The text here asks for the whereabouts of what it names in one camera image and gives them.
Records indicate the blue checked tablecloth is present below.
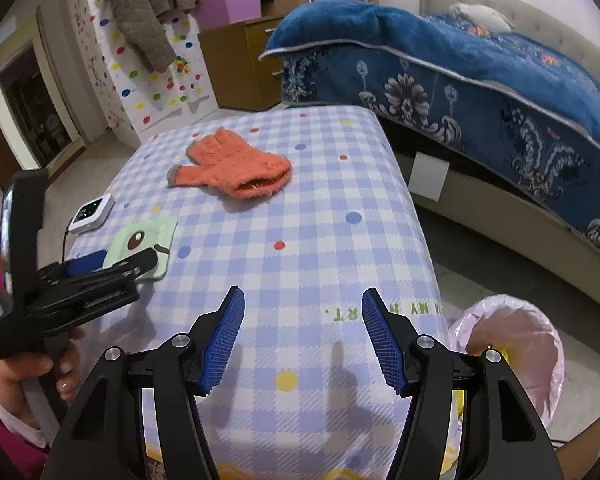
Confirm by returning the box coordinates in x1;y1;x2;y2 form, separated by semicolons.
62;105;464;480

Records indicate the dark glass door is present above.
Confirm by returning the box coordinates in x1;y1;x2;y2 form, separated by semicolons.
0;44;77;172

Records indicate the bed with blue blanket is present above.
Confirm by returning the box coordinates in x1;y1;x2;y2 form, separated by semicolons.
258;0;600;267

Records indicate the person's left hand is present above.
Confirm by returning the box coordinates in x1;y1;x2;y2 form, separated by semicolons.
0;327;87;412

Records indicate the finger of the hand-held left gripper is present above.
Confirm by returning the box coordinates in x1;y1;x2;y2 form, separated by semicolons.
36;249;107;285
42;248;159;302

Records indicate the white paper label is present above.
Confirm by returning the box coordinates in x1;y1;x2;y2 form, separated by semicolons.
409;152;452;203

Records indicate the wooden drawer cabinet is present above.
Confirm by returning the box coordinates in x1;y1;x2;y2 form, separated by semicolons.
198;14;287;112

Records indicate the white digital timer device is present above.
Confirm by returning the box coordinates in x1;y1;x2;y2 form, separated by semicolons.
67;192;117;234

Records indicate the beige upholstered bed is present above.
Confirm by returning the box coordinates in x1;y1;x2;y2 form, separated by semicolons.
379;0;600;322

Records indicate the brown cardboard piece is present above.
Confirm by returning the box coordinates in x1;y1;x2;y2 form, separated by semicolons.
554;411;600;467

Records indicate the purple storage basket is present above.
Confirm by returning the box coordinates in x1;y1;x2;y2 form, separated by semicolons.
195;0;262;32

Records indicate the pink lined trash bin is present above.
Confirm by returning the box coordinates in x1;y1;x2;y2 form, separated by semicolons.
446;293;567;427

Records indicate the orange knit glove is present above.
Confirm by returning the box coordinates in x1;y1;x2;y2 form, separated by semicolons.
166;127;294;201

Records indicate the green cartoon coaster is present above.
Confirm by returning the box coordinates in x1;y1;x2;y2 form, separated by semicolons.
102;214;180;282

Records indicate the polka dot fabric wardrobe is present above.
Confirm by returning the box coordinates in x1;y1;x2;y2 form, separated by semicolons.
74;0;221;149

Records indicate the grey quilted jacket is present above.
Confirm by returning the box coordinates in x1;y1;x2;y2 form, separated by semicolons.
99;0;222;74

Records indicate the person's left forearm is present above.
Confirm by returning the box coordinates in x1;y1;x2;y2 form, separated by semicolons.
0;360;57;468

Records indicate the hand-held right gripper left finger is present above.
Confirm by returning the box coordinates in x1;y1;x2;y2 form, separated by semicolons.
40;286;246;480

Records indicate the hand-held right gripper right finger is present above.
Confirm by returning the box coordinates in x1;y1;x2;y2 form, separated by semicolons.
361;287;566;480

